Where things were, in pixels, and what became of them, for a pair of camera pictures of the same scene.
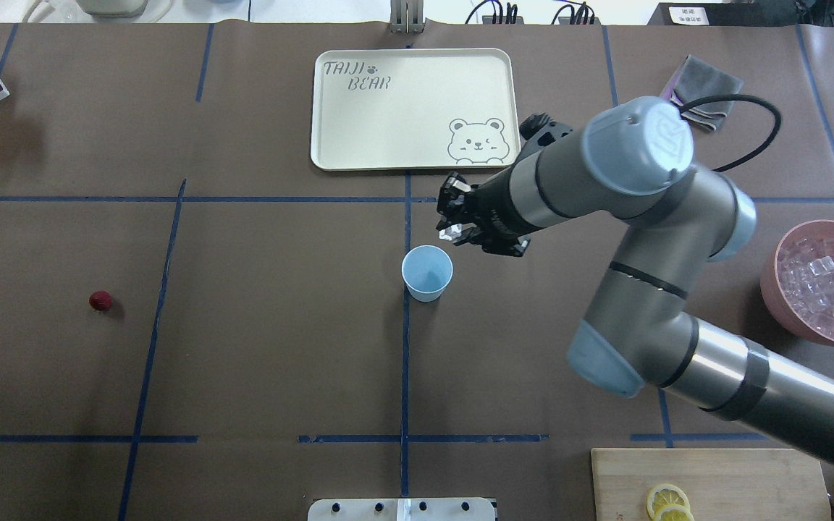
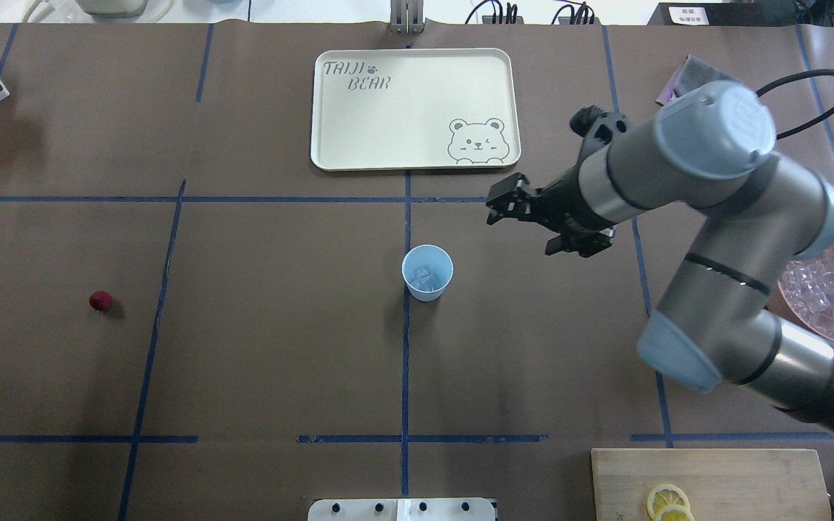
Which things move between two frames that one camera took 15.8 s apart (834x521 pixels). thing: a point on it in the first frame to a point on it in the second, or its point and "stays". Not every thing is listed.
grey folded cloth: (694, 80) stays
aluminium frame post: (407, 16) stays
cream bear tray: (421, 108) stays
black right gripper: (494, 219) to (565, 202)
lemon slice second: (672, 513) stays
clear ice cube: (452, 232) to (424, 276)
